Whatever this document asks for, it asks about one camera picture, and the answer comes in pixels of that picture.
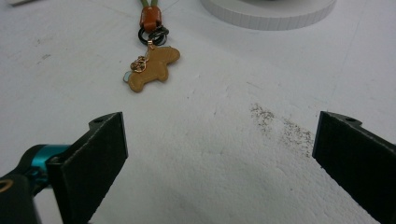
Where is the white round base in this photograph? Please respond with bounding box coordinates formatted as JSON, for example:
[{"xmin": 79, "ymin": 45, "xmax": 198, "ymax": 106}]
[{"xmin": 199, "ymin": 0, "xmax": 338, "ymax": 32}]

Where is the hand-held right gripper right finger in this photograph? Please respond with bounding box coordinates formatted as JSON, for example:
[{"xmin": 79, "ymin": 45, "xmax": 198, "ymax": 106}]
[{"xmin": 311, "ymin": 110, "xmax": 396, "ymax": 224}]

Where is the brown animal charm keychain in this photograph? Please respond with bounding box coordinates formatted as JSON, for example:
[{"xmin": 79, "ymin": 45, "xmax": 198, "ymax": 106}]
[{"xmin": 122, "ymin": 0, "xmax": 182, "ymax": 94}]

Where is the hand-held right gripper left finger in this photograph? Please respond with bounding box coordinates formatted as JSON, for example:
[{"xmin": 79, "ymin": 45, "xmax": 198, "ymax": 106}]
[{"xmin": 46, "ymin": 111, "xmax": 129, "ymax": 224}]

